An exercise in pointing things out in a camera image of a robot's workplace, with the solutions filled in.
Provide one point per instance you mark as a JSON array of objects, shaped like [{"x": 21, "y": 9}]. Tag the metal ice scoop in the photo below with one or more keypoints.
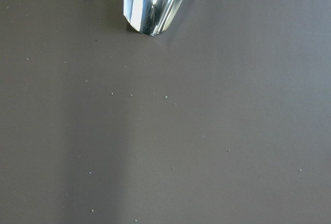
[{"x": 150, "y": 17}]

